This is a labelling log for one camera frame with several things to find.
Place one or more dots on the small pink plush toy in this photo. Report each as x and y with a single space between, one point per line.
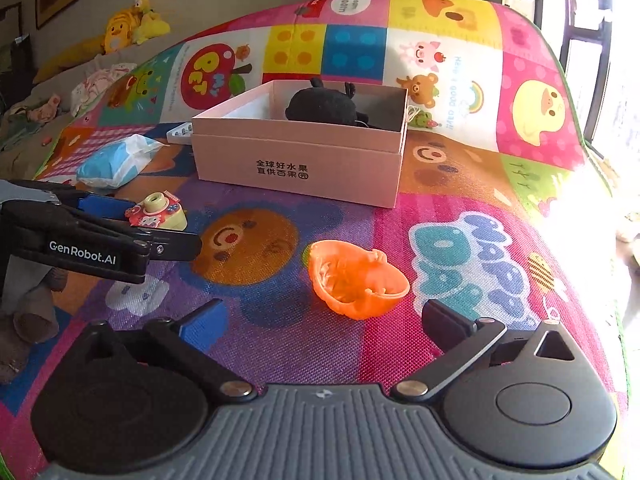
45 107

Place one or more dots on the white rectangular device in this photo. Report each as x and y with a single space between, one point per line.
180 132

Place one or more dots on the orange plastic toy shell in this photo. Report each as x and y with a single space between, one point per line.
350 265

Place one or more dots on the yellow striped plush tiger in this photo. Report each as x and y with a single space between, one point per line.
120 32

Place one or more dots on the blue white tissue pack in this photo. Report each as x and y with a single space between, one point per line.
110 165

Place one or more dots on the long yellow plush pillow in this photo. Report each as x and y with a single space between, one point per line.
65 62

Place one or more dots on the grey green cloth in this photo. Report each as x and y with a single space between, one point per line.
20 130

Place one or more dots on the pink white crumpled cloth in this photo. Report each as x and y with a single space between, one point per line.
102 87

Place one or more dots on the brown fuzzy fabric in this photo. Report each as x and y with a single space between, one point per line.
35 310

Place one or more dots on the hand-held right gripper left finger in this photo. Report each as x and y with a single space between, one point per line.
207 322

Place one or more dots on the black metal rack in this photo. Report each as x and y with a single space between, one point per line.
22 60

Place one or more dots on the yellow toy camera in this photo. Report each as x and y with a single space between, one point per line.
160 210

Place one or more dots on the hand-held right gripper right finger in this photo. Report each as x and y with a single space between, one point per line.
437 322

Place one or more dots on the window with dark frame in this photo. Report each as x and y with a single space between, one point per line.
580 35

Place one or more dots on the colourful cartoon play mat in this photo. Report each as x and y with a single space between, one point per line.
280 210

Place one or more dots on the grey beige sofa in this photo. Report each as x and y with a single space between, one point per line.
155 50

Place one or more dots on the pink cardboard box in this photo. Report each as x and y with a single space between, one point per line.
300 170

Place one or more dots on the black plush toy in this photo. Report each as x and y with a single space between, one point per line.
320 105

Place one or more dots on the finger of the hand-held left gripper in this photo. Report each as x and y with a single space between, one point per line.
175 247
107 207

